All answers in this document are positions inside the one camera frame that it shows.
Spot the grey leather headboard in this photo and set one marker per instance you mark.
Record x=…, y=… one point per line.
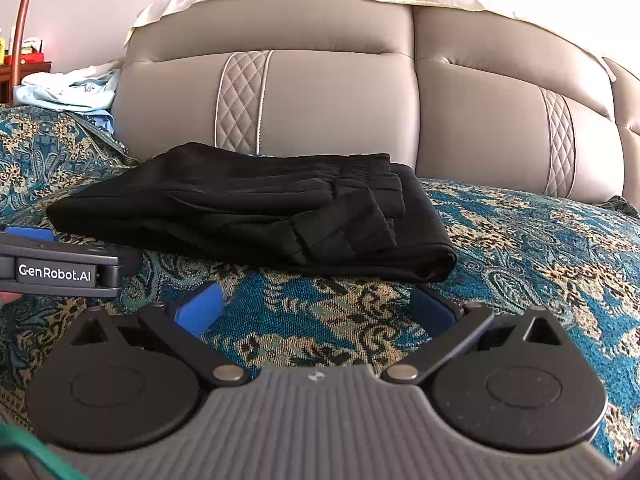
x=350, y=100

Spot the black pants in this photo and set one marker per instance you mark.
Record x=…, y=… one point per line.
x=260, y=215

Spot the wooden side table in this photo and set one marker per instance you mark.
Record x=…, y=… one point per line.
x=30, y=71

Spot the teal patterned blanket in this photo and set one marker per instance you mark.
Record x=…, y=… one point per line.
x=525, y=270

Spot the yellow bottle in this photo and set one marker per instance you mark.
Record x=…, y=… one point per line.
x=2, y=47

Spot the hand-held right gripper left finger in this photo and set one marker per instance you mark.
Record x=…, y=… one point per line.
x=197, y=310

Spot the red box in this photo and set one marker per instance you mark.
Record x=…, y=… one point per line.
x=32, y=55

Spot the curved wooden pole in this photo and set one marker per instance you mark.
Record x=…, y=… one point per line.
x=22, y=25

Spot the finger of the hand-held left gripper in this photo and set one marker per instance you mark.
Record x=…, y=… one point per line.
x=30, y=234

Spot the light blue clothes pile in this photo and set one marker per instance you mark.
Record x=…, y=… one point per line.
x=65, y=92

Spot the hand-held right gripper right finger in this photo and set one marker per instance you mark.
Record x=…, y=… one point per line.
x=430, y=307

